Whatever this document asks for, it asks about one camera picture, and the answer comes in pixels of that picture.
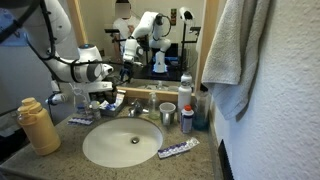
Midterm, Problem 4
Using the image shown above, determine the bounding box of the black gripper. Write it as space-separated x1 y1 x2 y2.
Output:
110 74 128 91

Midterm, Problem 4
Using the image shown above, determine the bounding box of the chrome sink faucet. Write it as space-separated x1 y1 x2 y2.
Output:
127 98 150 119

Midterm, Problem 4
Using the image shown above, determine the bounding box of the white oval sink basin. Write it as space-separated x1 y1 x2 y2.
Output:
82 116 164 169

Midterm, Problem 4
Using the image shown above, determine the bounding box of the white toothpaste box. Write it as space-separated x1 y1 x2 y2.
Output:
114 89 127 107

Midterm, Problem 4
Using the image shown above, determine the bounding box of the grey toiletry tray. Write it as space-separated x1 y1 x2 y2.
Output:
99 101 125 118

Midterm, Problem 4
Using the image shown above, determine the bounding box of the small white lidded jar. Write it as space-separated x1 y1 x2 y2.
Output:
89 100 102 121

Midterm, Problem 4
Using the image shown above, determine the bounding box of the clear soap bottle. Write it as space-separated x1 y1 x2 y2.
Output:
148 91 161 121

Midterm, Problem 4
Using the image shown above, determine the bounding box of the blue white blister pack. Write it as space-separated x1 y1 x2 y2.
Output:
67 116 95 127

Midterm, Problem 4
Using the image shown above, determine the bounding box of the white hair dryer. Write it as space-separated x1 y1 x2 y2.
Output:
44 78 68 106

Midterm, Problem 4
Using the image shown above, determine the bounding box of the white plastic bottle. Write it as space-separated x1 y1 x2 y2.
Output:
177 79 194 115

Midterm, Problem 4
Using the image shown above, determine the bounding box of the red capped spray can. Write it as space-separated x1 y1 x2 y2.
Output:
180 104 195 135

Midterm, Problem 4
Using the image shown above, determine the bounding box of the blue mouthwash bottle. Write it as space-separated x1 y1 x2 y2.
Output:
192 89 212 132

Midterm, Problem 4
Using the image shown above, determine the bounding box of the cream insulated water bottle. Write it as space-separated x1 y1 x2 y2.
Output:
16 97 62 157

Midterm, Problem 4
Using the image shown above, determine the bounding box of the grey hanging towel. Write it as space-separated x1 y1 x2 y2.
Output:
200 0 272 121

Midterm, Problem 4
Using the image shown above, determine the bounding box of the black ribbed comb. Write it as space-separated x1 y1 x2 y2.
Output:
217 139 234 180

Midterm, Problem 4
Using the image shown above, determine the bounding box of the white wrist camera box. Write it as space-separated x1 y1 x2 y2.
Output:
79 81 115 94

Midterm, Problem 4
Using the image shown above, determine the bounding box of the wood framed wall mirror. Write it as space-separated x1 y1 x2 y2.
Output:
65 0 219 103

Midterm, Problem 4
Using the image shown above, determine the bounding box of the blue paper wall note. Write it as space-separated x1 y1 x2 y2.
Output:
0 8 30 48

